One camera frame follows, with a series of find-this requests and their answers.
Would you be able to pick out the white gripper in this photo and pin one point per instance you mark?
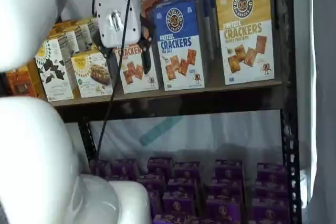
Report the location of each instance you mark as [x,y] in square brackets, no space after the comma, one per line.
[118,11]

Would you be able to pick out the yellow white pretzel crackers box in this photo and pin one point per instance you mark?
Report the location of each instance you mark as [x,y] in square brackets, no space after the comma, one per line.
[244,37]

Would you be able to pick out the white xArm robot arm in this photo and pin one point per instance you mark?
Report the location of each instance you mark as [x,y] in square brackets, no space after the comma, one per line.
[26,11]

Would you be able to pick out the Simple Mills Sweet Thins box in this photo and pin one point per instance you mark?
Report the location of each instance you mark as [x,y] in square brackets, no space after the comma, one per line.
[81,35]
[68,43]
[93,28]
[55,72]

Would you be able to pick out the Simple Mills almond bars box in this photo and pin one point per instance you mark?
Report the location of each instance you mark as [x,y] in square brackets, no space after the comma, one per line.
[92,77]

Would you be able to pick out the yellow orange snack box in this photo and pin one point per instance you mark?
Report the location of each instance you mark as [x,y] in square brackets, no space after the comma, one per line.
[39,77]

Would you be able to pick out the dark orange snack box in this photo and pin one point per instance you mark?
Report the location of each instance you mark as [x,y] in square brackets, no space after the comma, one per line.
[21,82]

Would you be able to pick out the purple Annie's snack box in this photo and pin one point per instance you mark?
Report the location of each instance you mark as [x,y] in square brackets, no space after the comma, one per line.
[187,171]
[271,172]
[179,204]
[271,190]
[155,203]
[103,169]
[224,211]
[152,184]
[176,219]
[125,169]
[182,187]
[226,188]
[270,212]
[160,166]
[228,169]

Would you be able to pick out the white backdrop sheet teal logo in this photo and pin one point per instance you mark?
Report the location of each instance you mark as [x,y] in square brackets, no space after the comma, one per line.
[210,134]

